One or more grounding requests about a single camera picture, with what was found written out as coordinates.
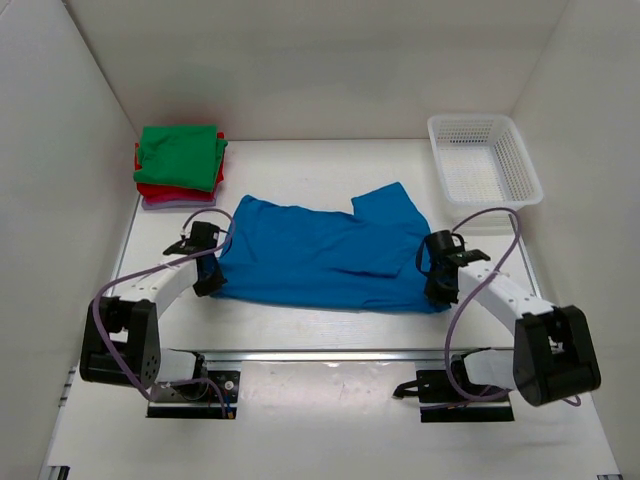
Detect blue t-shirt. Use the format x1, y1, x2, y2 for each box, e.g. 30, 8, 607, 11
216, 182, 437, 314

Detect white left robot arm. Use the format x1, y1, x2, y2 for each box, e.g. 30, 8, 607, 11
80, 221, 227, 398

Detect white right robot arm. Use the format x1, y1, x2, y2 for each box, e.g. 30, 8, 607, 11
416, 230, 602, 407

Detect folded purple t-shirt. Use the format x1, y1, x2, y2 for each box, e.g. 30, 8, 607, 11
141, 198, 216, 210

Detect folded green t-shirt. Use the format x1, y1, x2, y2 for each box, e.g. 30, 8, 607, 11
133, 125, 228, 193

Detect white plastic mesh basket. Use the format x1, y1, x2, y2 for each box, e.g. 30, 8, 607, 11
427, 114, 543, 210

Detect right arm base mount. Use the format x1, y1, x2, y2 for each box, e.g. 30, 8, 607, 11
392, 362, 515, 424

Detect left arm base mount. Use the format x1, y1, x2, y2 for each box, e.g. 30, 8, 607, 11
146, 361, 241, 420

